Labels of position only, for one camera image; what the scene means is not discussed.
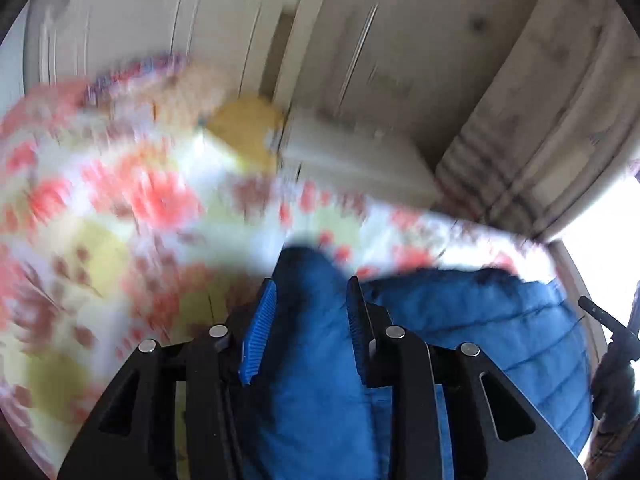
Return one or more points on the white wooden bed headboard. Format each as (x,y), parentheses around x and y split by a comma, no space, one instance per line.
(165,20)

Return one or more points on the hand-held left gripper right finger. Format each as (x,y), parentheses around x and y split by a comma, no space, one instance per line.
(356,330)

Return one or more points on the floral quilt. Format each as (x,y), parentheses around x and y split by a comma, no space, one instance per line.
(125,240)

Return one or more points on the white nightstand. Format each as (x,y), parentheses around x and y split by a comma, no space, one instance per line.
(350,155)

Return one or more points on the beige plush toy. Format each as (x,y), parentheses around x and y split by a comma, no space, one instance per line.
(200,92)

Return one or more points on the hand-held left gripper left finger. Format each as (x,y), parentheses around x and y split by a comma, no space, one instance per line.
(257,332)

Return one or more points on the blue quilted puffer jacket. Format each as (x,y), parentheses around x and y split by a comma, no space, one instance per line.
(310,410)

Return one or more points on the yellow cushion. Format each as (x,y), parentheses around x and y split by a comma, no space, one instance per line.
(245,130)

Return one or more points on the patterned window curtain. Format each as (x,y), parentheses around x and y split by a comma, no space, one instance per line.
(545,110)

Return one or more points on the white floor lamp pole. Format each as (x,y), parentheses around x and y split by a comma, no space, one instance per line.
(360,45)

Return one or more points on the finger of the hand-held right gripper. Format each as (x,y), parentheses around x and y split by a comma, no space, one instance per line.
(602,317)

